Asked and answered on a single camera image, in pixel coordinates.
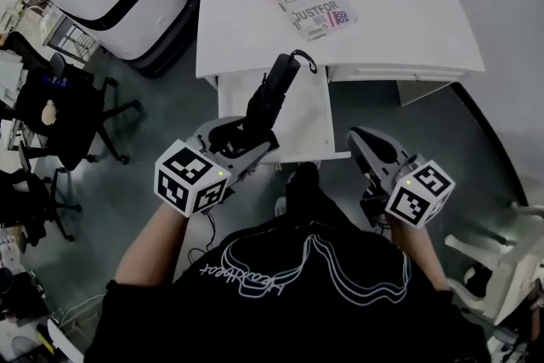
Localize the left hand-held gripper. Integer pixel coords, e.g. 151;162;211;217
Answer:
154;116;282;218

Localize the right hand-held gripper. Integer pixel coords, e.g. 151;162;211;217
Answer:
345;125;456;230

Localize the black umbrella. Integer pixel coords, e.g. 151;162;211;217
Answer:
242;48;319;152

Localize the person's right forearm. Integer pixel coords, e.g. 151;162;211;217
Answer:
388;219;452;292

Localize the person's left forearm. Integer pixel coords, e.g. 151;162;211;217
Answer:
113;199;193;286

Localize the person's black trouser leg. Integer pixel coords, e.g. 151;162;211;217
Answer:
283;161;348;229

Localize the printed newspaper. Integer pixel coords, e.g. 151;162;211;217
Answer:
264;0;359;43

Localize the person's black printed shirt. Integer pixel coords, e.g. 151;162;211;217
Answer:
83;219;492;363

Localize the white chair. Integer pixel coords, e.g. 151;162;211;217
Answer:
443;201;544;327

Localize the black office chair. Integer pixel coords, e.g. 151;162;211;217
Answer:
14;51;144;172
0;142;82;244

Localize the white and black machine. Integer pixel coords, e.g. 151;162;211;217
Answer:
35;0;201;78

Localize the thin black floor cable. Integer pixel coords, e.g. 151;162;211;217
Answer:
186;211;218;265

